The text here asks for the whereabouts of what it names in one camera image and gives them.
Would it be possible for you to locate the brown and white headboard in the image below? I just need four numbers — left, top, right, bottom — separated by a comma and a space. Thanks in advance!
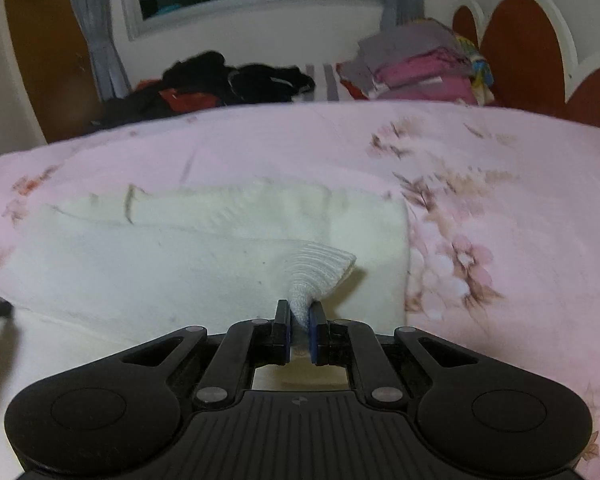
451, 0, 600, 137

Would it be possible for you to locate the stack of folded clothes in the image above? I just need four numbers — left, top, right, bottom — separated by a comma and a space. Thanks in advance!
339, 18, 475, 88

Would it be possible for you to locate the red cloth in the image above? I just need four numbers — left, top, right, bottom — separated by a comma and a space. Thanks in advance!
159, 88, 217, 114

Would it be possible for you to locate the grey striped cloth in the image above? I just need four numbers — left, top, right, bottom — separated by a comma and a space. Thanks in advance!
304, 62, 348, 104

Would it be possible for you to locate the pile of black clothes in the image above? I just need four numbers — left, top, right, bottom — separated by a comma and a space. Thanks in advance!
87, 50, 317, 132

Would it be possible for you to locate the magenta folded garment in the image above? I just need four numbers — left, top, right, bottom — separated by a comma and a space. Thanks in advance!
372, 51, 482, 105

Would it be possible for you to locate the brown wooden door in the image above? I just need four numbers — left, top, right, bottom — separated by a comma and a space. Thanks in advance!
2, 0, 107, 145

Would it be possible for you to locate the pink floral blanket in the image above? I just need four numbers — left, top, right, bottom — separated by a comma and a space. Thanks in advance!
0, 100, 600, 480

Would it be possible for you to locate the white knit garment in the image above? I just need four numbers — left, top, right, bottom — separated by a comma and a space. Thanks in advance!
0, 176, 412, 353

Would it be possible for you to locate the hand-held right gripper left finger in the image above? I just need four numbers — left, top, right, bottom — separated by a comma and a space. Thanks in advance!
121, 299, 294, 408

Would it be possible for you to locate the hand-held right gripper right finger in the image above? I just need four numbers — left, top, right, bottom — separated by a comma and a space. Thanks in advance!
307, 301, 477, 406

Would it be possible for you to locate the colourful printed cloth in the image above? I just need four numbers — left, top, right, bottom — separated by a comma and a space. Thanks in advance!
454, 34, 496, 107

